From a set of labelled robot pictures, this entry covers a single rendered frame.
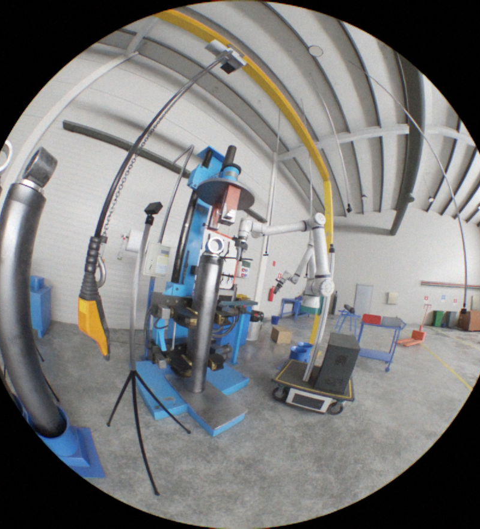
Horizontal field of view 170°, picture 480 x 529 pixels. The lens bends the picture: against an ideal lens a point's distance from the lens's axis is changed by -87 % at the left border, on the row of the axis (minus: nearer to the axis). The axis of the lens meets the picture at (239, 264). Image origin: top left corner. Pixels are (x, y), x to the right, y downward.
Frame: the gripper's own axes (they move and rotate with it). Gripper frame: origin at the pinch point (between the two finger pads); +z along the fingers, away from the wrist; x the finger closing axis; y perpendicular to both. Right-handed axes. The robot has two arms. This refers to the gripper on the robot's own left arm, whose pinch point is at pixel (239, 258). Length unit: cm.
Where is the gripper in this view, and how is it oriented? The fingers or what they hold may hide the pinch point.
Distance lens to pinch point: 126.6
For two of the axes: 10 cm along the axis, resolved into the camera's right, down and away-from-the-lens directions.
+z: -1.7, 9.8, -1.0
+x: 4.9, 1.7, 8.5
